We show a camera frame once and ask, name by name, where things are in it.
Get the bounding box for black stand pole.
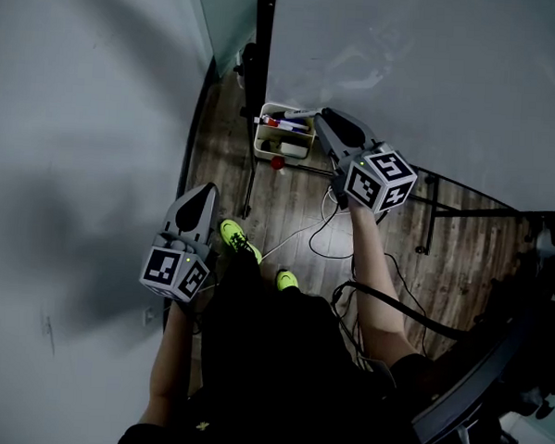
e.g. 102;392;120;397
240;0;278;222

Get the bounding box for white cable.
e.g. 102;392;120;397
259;182;342;263

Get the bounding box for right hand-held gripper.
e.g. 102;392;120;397
308;105;423;218

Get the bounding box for person's black clothes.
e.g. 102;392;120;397
116;243;444;444

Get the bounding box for white eraser block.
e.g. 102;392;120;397
279;142;309;159

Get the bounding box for thick black cable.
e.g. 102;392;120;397
328;279;473;342

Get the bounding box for person's neon green shoe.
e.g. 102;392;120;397
217;218;265;266
274;268;301;294

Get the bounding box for person's left forearm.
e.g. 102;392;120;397
141;296;196;432

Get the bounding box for white marker holder box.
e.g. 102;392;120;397
252;101;319;166

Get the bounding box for large white whiteboard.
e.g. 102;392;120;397
259;0;555;215

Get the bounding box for person's right neon green shoe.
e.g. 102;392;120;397
274;268;301;294

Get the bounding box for blue capped marker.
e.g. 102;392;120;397
277;118;310;133

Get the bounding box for thin black cable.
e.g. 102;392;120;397
307;199;359;261

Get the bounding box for person's left neon green shoe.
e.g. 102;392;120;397
217;218;265;266

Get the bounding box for white whiteboard marker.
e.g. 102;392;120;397
281;106;325;121

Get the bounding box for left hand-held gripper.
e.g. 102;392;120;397
137;178;222;305

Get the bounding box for person's right forearm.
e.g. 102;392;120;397
341;205;423;369

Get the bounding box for black chair backrest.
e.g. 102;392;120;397
408;287;555;444

